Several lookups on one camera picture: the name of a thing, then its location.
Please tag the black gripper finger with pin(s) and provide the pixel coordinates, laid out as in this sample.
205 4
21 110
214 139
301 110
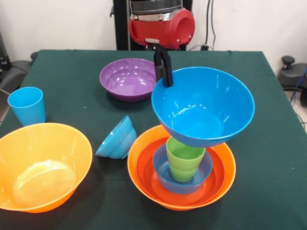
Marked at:
157 64
167 69

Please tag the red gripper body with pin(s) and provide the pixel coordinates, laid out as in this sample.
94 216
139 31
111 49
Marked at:
160 31

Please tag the large blue bowl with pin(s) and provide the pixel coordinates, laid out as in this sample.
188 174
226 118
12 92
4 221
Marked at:
206 105

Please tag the small light blue bowl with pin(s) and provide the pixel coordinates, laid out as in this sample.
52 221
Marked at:
117 139

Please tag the green cup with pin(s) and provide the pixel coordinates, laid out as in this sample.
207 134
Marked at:
184 160

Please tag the red-orange bowl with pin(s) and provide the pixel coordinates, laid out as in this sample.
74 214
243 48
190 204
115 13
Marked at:
144 175

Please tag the medium blue bowl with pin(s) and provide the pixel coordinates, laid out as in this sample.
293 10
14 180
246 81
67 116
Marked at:
160 177

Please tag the purple bowl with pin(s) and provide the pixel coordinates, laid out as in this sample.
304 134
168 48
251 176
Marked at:
127 79

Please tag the dark green tablecloth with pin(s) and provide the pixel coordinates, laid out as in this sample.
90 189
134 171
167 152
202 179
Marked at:
57 76

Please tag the large orange bowl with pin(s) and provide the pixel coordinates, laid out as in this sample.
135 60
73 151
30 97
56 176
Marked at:
43 163
133 165

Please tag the black office chair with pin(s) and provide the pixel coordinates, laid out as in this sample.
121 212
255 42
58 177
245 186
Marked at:
290 76
14 72

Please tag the blue cup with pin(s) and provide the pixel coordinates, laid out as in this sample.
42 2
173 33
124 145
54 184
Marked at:
29 108

